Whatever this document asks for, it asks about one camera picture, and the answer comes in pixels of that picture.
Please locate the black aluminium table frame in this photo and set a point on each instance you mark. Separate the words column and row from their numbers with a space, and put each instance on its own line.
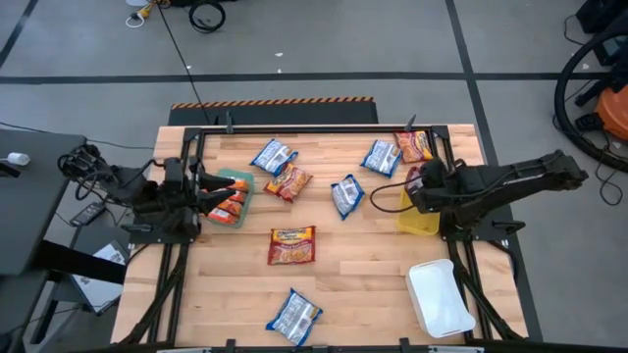
column 319, row 130

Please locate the black desk object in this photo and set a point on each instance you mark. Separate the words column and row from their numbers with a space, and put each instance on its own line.
column 7, row 169

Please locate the black hazard-striped floor mat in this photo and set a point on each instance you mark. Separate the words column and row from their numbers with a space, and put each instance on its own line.
column 275, row 114

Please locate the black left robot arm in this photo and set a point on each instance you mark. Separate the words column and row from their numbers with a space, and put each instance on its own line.
column 122, row 188

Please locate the orange Maruchan chicken noodle pack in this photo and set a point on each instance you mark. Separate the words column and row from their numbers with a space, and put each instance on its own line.
column 239, row 197
column 241, row 186
column 222, row 216
column 230, row 208

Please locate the white plastic bin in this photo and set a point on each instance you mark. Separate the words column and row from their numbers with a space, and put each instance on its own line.
column 439, row 299

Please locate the teal plastic bin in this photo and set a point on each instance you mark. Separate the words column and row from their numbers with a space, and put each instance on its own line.
column 245, row 175

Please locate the yellow plastic bin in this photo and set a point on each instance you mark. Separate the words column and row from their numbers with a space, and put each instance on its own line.
column 417, row 223

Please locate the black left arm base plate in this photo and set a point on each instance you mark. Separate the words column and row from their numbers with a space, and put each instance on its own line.
column 147, row 236

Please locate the red Maruchan beef noodle pack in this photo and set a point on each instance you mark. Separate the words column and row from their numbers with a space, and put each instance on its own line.
column 288, row 182
column 414, row 180
column 292, row 245
column 413, row 146

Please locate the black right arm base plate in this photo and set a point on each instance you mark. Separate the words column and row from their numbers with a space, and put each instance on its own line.
column 505, row 227

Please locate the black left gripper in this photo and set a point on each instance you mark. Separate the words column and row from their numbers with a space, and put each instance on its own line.
column 181, row 201

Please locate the black power adapter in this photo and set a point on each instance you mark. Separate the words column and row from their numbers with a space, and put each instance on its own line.
column 88, row 214

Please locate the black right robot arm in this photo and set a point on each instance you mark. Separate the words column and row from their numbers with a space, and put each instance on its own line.
column 515, row 179

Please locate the orange vacuum cleaner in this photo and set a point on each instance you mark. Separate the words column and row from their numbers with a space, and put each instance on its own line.
column 615, row 113

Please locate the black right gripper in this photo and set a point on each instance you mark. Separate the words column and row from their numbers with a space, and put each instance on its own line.
column 436, row 188

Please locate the black desk leg bar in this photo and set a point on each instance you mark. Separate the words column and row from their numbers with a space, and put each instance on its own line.
column 78, row 261

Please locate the blue Maruchan soy noodle pack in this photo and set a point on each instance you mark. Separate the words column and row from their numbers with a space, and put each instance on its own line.
column 274, row 157
column 382, row 158
column 294, row 317
column 347, row 196

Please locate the black frame clamp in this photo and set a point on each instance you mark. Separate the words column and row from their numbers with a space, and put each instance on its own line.
column 229, row 123
column 409, row 123

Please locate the white bottle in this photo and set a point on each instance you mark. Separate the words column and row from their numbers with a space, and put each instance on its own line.
column 18, row 159

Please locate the dark grey desk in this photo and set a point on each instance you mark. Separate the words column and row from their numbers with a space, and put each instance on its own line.
column 34, row 211

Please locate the black box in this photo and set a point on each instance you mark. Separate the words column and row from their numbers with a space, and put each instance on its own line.
column 603, row 15

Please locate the black equipment case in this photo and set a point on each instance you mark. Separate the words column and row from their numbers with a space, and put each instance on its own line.
column 181, row 2

